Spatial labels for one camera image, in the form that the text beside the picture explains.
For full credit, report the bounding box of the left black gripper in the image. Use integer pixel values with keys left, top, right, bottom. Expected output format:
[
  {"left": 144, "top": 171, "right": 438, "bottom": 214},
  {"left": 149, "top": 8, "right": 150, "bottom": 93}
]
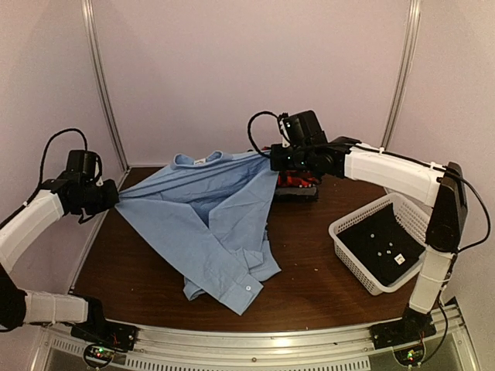
[{"left": 75, "top": 179, "right": 118, "bottom": 216}]

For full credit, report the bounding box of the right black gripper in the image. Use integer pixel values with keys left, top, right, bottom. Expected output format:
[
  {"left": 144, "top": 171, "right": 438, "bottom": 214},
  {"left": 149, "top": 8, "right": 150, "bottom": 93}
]
[{"left": 272, "top": 144, "right": 312, "bottom": 172}]

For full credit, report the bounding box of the light blue long sleeve shirt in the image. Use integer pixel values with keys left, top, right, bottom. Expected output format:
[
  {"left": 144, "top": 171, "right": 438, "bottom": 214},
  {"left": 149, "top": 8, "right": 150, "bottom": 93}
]
[{"left": 116, "top": 151, "right": 280, "bottom": 315}]

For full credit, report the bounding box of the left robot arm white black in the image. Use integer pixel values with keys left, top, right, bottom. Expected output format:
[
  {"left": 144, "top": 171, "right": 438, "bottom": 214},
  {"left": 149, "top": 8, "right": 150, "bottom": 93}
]
[{"left": 1, "top": 149, "right": 119, "bottom": 344}]

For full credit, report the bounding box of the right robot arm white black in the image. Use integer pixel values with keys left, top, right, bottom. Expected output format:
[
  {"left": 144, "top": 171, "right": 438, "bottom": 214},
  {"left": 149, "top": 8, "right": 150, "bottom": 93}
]
[{"left": 270, "top": 111, "right": 467, "bottom": 342}]

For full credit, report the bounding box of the red black plaid folded shirt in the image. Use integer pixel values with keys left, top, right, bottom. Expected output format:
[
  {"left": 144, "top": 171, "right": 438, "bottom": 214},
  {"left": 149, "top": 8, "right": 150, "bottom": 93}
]
[{"left": 263, "top": 147, "right": 322, "bottom": 188}]

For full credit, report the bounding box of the black shirt in basket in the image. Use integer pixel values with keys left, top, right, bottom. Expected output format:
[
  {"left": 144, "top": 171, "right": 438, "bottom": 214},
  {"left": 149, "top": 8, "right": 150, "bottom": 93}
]
[{"left": 335, "top": 200, "right": 426, "bottom": 287}]

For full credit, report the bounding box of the white plastic basket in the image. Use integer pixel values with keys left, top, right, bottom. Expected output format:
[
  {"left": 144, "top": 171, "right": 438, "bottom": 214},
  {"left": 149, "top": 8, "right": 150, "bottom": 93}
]
[{"left": 328, "top": 192, "right": 440, "bottom": 297}]

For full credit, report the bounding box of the left circuit board with leds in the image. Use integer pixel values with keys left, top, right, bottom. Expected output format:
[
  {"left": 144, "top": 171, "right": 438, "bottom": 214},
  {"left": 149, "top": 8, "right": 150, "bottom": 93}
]
[{"left": 83, "top": 344, "right": 116, "bottom": 368}]

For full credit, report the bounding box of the circuit board with leds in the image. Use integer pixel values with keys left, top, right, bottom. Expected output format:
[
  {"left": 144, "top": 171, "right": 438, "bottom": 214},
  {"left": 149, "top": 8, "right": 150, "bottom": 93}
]
[
  {"left": 83, "top": 344, "right": 116, "bottom": 368},
  {"left": 394, "top": 345, "right": 425, "bottom": 367}
]

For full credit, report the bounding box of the right circuit board with leds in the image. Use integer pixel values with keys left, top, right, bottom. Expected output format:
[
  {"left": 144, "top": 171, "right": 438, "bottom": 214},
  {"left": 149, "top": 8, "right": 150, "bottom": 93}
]
[{"left": 394, "top": 345, "right": 425, "bottom": 367}]

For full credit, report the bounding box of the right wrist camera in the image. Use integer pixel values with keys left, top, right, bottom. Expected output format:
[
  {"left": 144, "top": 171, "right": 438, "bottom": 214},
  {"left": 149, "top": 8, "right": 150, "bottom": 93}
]
[{"left": 277, "top": 112, "right": 292, "bottom": 148}]

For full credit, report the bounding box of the right black cable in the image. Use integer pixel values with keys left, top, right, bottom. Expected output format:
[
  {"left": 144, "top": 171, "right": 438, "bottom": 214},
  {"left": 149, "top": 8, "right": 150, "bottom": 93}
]
[{"left": 247, "top": 111, "right": 287, "bottom": 158}]

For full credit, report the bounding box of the black cable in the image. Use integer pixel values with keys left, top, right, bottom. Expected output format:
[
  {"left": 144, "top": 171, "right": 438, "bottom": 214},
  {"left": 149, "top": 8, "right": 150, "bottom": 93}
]
[
  {"left": 0, "top": 128, "right": 89, "bottom": 225},
  {"left": 247, "top": 111, "right": 287, "bottom": 158}
]

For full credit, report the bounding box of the left black cable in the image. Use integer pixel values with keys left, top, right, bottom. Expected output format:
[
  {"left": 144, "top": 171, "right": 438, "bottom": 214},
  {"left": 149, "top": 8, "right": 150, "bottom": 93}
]
[{"left": 0, "top": 128, "right": 89, "bottom": 225}]

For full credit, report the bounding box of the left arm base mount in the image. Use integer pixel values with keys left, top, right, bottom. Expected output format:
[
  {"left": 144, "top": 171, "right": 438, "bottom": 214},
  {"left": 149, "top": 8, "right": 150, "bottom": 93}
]
[{"left": 65, "top": 321, "right": 138, "bottom": 352}]

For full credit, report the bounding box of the left aluminium frame post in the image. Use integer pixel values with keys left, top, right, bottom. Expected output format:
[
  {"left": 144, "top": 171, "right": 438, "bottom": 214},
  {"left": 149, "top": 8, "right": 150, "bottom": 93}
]
[{"left": 80, "top": 0, "right": 130, "bottom": 172}]

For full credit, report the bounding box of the aluminium frame post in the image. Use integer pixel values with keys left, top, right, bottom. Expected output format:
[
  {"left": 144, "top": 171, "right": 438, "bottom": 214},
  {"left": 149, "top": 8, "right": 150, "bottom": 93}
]
[
  {"left": 80, "top": 0, "right": 130, "bottom": 172},
  {"left": 381, "top": 0, "right": 422, "bottom": 148}
]

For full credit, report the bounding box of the right aluminium frame post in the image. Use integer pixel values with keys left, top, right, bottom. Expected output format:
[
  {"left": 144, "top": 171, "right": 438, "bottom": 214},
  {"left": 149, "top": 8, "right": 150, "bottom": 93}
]
[{"left": 381, "top": 0, "right": 422, "bottom": 148}]

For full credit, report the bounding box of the aluminium front rail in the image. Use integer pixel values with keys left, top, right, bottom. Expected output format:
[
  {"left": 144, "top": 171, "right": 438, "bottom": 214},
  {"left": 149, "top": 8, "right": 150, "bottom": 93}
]
[{"left": 28, "top": 305, "right": 481, "bottom": 370}]

